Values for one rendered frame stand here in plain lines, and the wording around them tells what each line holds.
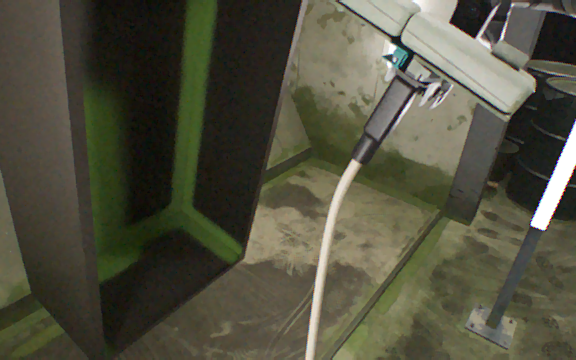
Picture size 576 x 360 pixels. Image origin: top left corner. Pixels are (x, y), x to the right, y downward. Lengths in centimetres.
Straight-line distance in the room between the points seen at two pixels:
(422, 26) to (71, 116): 52
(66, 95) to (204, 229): 103
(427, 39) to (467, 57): 5
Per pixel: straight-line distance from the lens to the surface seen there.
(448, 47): 48
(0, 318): 203
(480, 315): 221
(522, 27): 247
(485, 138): 260
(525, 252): 190
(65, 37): 64
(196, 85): 135
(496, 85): 47
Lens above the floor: 145
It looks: 29 degrees down
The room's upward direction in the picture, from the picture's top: 4 degrees clockwise
